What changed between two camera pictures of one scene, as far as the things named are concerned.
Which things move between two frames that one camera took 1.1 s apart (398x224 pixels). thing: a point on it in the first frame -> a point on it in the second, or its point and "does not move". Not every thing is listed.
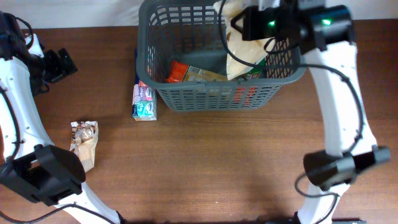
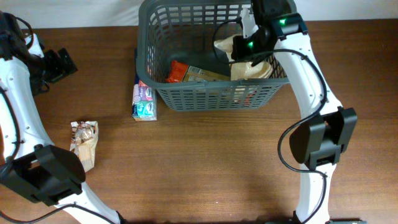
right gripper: x=250 y=32 -> x=239 y=53
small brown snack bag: x=84 y=135 does not move
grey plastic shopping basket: x=194 y=33 does not move
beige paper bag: x=252 y=51 -> x=244 y=70
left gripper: x=59 y=70 does not move
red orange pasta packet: x=180 y=71 does not move
